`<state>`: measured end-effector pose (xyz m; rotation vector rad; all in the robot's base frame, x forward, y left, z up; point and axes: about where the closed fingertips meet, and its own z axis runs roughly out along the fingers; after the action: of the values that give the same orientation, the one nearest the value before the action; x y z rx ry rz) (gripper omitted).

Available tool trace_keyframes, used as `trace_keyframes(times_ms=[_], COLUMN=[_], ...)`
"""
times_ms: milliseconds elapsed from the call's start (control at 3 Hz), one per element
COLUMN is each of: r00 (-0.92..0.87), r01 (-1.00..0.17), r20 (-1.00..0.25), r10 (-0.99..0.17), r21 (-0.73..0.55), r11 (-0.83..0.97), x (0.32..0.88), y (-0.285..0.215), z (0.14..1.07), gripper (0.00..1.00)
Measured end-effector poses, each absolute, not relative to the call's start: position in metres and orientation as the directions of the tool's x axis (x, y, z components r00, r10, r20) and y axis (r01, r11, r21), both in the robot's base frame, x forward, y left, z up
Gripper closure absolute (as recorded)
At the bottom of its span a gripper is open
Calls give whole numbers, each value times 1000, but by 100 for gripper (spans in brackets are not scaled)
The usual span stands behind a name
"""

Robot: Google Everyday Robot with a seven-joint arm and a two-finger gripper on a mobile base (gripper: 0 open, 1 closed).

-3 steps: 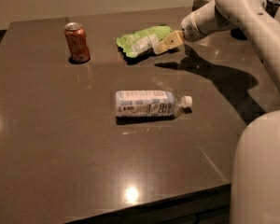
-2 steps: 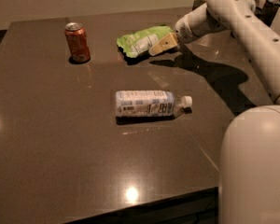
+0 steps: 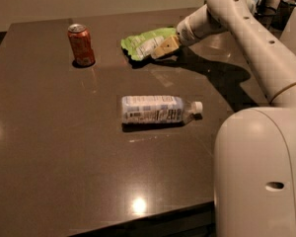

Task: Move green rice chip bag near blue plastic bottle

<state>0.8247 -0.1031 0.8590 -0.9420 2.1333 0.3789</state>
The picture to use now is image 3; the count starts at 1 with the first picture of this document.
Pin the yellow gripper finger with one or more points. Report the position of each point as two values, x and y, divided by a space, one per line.
169 45

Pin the black cup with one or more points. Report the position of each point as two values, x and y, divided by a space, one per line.
268 17

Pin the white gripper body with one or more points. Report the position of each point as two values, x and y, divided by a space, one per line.
185 34

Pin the green rice chip bag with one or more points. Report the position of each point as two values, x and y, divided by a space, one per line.
142 46

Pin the orange soda can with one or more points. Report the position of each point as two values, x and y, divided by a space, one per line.
80 41

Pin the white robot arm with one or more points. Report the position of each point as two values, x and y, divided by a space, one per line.
255 148

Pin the blue label plastic bottle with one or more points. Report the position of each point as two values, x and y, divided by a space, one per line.
158 109

